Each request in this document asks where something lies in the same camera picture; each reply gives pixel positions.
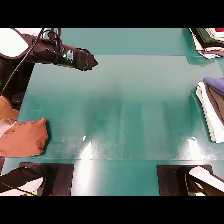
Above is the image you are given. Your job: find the dark brown garment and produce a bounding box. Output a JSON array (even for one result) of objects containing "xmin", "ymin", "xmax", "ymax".
[{"xmin": 205, "ymin": 83, "xmax": 224, "ymax": 125}]

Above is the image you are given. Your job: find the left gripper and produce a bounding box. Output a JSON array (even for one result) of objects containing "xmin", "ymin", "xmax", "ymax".
[{"xmin": 74, "ymin": 47, "xmax": 100, "ymax": 72}]

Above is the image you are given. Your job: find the tan garment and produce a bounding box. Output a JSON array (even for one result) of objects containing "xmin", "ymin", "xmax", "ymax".
[{"xmin": 0, "ymin": 95, "xmax": 20, "ymax": 125}]

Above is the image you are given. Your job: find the orange garment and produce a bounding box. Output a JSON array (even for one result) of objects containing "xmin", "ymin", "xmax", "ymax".
[{"xmin": 0, "ymin": 117, "xmax": 50, "ymax": 158}]

